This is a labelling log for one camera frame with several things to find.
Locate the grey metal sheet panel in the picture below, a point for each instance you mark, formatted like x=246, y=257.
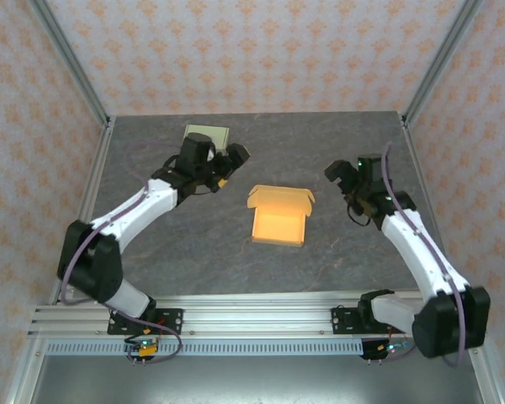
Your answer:
x=256, y=383

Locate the green paper box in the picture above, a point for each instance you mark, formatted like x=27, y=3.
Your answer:
x=219, y=134

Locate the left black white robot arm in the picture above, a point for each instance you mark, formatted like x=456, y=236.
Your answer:
x=134, y=210

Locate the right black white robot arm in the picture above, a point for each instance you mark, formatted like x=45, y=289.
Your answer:
x=421, y=256

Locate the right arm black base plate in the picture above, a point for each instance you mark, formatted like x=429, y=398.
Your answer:
x=341, y=320

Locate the aluminium mounting rail beam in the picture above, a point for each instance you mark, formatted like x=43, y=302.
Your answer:
x=256, y=320

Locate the aluminium table side rail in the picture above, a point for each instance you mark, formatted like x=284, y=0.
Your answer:
x=419, y=168
x=99, y=160

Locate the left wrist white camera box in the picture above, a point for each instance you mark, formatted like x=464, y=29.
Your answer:
x=211, y=154

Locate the aluminium lower frame bar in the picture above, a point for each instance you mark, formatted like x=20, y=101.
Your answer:
x=491, y=385
x=21, y=385

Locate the orange paper box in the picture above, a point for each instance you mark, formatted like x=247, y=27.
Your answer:
x=278, y=227

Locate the aluminium upright frame post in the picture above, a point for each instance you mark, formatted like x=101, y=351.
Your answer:
x=72, y=59
x=441, y=59

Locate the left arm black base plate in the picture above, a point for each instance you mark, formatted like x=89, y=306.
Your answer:
x=172, y=320

